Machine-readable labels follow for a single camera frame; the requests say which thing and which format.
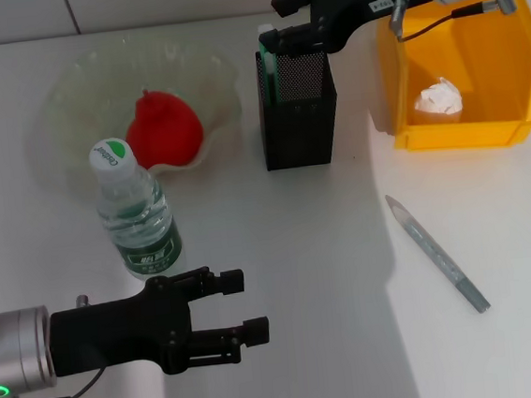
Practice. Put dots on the white paper ball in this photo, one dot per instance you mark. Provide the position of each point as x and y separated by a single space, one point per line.
437 100

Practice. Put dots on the water bottle with green label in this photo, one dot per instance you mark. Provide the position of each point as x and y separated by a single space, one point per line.
140 220

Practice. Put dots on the yellow plastic storage bin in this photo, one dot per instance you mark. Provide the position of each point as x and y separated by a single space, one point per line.
493 69

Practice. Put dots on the red-orange fruit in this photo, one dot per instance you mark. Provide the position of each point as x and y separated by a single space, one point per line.
169 128

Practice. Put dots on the green utility knife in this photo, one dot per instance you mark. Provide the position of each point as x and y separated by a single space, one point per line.
273 83

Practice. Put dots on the black mesh pen holder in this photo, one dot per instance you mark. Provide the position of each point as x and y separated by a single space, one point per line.
296 130

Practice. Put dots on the grey pen with clear cap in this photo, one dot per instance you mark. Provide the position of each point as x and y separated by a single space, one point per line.
440 257

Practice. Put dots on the clear wavy glass fruit plate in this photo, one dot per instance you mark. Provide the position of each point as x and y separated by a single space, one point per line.
64 110

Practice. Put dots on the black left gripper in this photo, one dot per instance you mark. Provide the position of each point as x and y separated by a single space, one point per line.
114 333

